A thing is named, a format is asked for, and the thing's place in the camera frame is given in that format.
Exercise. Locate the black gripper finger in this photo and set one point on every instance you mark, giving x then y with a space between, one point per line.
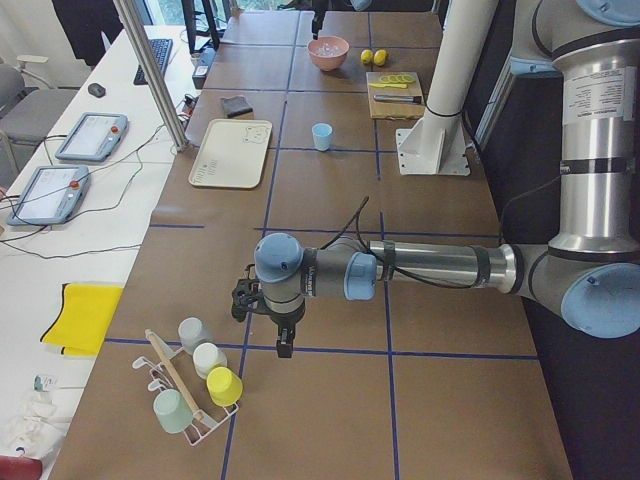
285 341
316 27

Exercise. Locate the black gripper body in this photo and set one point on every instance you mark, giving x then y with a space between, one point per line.
317 21
286 316

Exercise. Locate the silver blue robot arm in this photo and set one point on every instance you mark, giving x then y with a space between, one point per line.
357 5
588 274

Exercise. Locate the pink bowl of ice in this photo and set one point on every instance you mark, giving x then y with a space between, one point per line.
328 52

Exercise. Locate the grey plastic cup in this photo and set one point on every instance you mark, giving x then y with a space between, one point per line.
193 332

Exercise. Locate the white plastic cup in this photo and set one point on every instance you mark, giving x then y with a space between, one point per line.
206 357

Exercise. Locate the yellow plastic cup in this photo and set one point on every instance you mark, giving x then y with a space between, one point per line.
224 386

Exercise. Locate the light blue plastic cup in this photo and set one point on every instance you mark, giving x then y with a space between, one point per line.
322 134

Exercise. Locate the mint green plastic cup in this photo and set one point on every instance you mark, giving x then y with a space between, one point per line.
172 411

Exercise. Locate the yellow lemon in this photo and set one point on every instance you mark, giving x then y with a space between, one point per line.
366 57
380 57

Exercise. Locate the yellow plastic knife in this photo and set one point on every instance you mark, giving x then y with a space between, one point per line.
392 85

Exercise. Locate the lemon slice row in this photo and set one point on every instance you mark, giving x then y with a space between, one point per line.
400 80

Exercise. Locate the wooden cutting board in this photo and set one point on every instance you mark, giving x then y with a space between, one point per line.
394 111

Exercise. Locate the wooden stick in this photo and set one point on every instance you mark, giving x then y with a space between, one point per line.
165 354

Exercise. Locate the black power adapter box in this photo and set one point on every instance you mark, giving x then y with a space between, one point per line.
202 67

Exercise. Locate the grey folded cloth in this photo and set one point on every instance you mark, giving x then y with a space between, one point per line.
236 106

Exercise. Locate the cream bear serving tray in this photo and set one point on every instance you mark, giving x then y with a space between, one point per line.
232 154

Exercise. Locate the black keyboard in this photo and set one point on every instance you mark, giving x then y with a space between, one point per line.
161 49

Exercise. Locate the yellow cloth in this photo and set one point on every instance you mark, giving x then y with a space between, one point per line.
84 318

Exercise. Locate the lower teach pendant tablet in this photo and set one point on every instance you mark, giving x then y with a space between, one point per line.
52 194

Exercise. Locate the teach pendant tablet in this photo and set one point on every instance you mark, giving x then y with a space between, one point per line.
52 194
94 137

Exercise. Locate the upper teach pendant tablet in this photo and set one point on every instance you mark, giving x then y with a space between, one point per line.
94 137

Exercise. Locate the black computer mouse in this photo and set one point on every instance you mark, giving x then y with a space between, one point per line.
96 90

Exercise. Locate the white crumpled tissue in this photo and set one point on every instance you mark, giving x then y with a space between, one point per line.
33 432

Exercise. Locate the red object at corner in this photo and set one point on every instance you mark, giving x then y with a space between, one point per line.
20 468

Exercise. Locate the grey office chair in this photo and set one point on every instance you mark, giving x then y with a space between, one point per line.
30 107

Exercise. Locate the white wire cup rack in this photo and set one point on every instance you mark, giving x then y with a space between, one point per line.
158 379

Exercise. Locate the steel black handled tool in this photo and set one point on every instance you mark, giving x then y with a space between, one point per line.
398 99

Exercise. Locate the white camera pole base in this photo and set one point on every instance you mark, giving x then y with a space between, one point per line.
435 145

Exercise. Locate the aluminium frame post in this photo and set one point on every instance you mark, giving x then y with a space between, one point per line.
131 21

